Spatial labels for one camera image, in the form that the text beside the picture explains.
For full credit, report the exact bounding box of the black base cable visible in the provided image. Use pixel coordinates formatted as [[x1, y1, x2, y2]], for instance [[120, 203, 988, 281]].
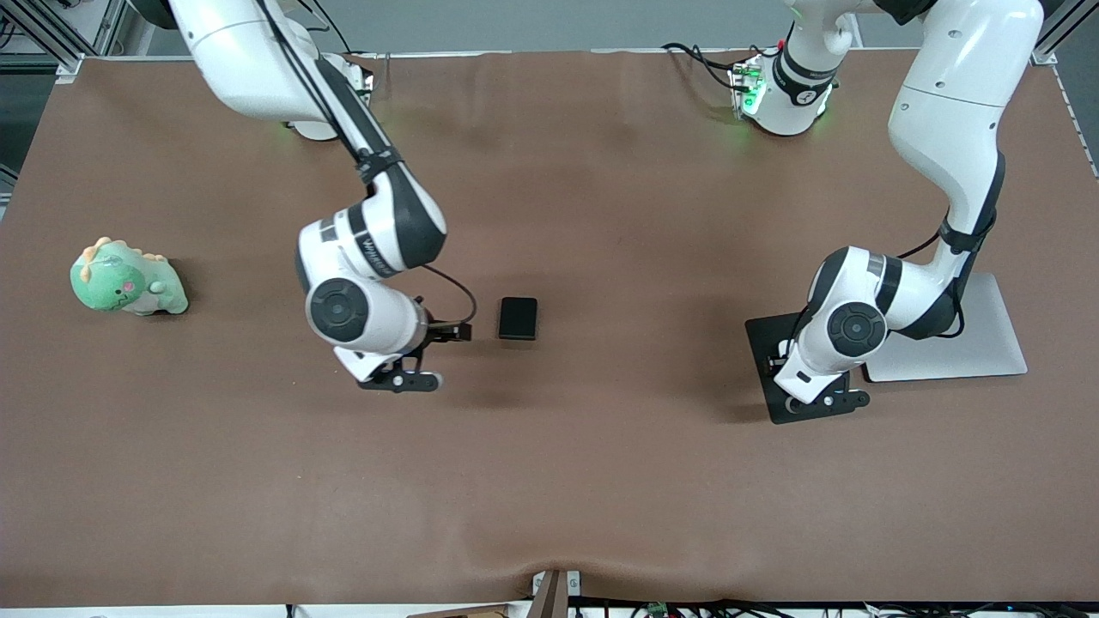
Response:
[[292, 0, 355, 54], [661, 41, 786, 91]]

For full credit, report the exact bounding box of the metal table edge bracket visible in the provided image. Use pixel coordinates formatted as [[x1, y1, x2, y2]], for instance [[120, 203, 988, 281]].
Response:
[[531, 569, 582, 618]]

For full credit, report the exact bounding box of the green dinosaur plush toy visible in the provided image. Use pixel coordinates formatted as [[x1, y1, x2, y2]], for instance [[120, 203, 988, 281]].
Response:
[[70, 237, 190, 317]]

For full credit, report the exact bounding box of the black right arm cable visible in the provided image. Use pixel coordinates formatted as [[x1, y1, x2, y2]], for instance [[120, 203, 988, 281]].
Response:
[[256, 0, 478, 329]]

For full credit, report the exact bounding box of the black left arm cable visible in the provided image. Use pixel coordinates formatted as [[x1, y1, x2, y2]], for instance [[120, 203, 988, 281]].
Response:
[[897, 154, 1004, 341]]

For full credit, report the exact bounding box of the black phone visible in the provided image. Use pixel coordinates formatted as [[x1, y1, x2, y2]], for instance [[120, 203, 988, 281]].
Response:
[[498, 297, 539, 342]]

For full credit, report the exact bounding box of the silver laptop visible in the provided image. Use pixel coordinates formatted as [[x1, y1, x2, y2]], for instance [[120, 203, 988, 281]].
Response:
[[863, 273, 1029, 383]]

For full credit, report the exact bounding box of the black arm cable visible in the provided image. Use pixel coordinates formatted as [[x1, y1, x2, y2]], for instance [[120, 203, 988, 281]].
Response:
[[897, 154, 1004, 341], [256, 0, 478, 329]]

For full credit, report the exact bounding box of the black mouse pad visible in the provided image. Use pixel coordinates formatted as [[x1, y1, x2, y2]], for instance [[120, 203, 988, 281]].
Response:
[[744, 313, 868, 425]]

